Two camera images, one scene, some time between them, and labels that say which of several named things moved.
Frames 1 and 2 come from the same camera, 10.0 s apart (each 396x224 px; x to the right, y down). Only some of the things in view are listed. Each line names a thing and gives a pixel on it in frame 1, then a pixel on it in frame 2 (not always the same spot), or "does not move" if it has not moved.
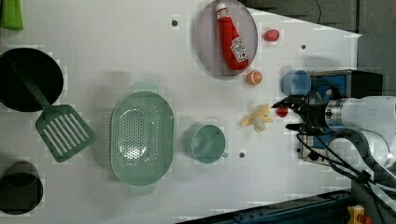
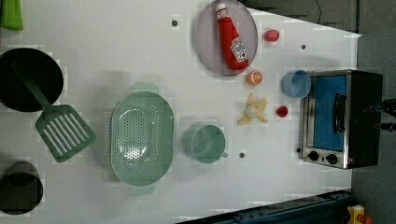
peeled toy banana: [258, 119] → [253, 109]
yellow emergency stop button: [358, 216] does not move
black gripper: [315, 114] → [388, 105]
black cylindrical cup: [21, 189] does not move
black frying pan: [42, 70] does not move
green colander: [139, 138] does not move
